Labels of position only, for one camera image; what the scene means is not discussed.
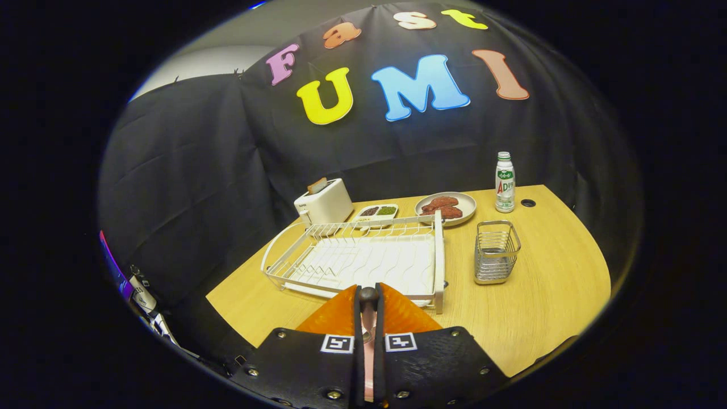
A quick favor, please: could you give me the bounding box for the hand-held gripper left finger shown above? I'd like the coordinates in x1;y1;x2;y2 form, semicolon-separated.
230;284;364;409

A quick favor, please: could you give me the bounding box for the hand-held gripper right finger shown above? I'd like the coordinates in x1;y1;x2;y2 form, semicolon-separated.
373;282;509;407

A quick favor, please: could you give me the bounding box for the dark handled spoon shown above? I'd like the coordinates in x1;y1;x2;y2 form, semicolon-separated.
358;287;380;344

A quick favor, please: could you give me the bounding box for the metal wire basket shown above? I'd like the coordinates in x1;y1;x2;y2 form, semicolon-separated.
474;220;521;285

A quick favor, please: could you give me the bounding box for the white wire dish rack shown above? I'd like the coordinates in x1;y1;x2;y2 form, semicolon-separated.
261;210;446;315

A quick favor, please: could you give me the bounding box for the beige round plate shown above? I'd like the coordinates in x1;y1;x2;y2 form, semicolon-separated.
415;191;477;228

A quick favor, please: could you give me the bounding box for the white divided tray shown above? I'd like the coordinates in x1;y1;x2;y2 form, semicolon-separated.
353;203;399;229

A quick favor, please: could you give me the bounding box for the white toaster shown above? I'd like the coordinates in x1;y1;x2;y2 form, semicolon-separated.
294;178;354;227

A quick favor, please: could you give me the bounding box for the white and black device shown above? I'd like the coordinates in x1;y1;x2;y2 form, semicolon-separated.
128;264;179;344

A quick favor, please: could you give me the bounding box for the white drink bottle green label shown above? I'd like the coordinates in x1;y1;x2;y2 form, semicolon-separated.
495;152;516;214

